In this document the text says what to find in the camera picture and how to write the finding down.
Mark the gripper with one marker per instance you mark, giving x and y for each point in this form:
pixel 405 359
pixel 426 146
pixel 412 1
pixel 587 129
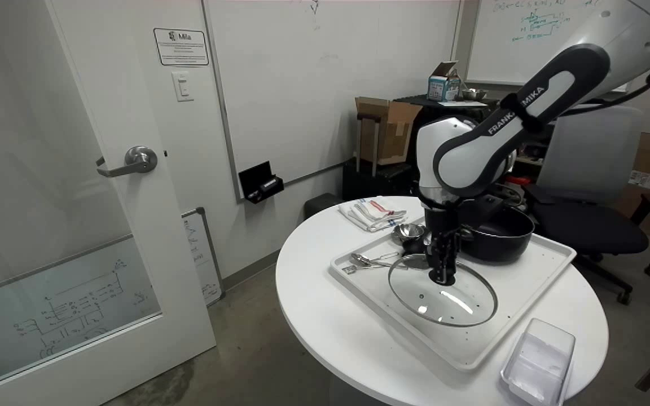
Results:
pixel 441 219

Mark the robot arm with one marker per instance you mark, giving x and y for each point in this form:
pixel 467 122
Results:
pixel 534 110

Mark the glass pot lid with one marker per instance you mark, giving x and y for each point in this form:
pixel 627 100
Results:
pixel 460 304

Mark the black pot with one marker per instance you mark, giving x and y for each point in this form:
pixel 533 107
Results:
pixel 500 239

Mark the small metal bowl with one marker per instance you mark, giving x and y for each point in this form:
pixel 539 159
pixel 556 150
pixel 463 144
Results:
pixel 408 231

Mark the white tray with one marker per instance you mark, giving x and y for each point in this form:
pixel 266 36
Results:
pixel 392 293

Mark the metal spoon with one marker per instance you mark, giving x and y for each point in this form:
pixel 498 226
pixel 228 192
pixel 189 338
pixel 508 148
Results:
pixel 365 259

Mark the folded white towel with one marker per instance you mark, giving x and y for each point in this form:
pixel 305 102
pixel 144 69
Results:
pixel 371 214

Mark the black stool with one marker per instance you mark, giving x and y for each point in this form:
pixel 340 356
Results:
pixel 322 204

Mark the open cardboard box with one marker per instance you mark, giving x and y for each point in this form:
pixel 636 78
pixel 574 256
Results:
pixel 384 132

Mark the clear plastic container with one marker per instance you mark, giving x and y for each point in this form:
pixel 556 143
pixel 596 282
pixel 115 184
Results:
pixel 539 361

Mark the black office chair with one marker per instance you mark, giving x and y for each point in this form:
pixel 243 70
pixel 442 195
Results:
pixel 590 225

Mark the blue and white carton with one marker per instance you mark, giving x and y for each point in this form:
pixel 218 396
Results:
pixel 443 84

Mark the black marker holder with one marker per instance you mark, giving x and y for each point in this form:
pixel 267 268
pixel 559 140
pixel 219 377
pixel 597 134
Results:
pixel 260 181

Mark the whiteboard with green writing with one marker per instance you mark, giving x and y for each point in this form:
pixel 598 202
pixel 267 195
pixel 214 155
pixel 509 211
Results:
pixel 517 45

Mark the door with glass pane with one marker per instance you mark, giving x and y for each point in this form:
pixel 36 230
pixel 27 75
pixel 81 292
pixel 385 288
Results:
pixel 48 197

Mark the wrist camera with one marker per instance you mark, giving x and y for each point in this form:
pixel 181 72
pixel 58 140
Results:
pixel 480 207

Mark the large wall whiteboard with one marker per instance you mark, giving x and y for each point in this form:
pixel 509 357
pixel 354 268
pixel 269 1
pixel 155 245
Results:
pixel 313 90

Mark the light switch plate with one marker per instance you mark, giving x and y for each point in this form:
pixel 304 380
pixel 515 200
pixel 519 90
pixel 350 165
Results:
pixel 183 85

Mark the wall sign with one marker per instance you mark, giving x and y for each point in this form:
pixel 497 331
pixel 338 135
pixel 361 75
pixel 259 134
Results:
pixel 181 47

